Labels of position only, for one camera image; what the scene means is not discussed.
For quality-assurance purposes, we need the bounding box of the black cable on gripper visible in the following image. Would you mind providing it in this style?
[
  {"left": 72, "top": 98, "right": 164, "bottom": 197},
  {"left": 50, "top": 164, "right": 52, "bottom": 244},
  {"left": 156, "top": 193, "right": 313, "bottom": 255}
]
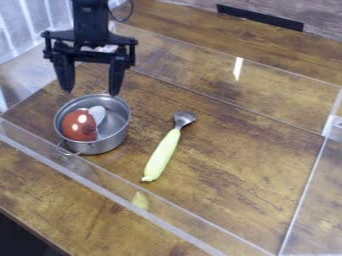
[{"left": 106, "top": 0, "right": 134, "bottom": 24}]

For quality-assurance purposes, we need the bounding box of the clear acrylic enclosure wall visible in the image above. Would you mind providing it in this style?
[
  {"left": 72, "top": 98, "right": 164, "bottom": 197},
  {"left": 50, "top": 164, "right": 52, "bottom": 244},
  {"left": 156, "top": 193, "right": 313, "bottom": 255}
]
[{"left": 0, "top": 23, "right": 342, "bottom": 256}]

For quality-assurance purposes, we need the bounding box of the spoon with yellow-green handle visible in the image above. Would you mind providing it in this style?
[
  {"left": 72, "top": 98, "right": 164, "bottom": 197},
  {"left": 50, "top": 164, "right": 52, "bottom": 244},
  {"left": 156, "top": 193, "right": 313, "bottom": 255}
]
[{"left": 141, "top": 111, "right": 196, "bottom": 182}]

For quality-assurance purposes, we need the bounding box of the black bar in background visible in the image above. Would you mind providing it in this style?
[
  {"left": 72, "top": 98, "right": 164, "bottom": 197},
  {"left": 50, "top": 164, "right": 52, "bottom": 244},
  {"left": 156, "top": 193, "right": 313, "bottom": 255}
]
[{"left": 216, "top": 4, "right": 304, "bottom": 32}]

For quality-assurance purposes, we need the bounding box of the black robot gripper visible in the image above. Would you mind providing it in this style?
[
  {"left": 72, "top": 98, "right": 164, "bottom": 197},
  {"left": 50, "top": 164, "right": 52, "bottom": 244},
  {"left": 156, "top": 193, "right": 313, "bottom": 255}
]
[{"left": 41, "top": 0, "right": 137, "bottom": 96}]

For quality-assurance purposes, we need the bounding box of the small silver pot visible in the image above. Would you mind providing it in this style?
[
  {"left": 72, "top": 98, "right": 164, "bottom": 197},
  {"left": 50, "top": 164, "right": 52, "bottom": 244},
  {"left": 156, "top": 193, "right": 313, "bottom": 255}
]
[{"left": 53, "top": 94, "right": 130, "bottom": 155}]

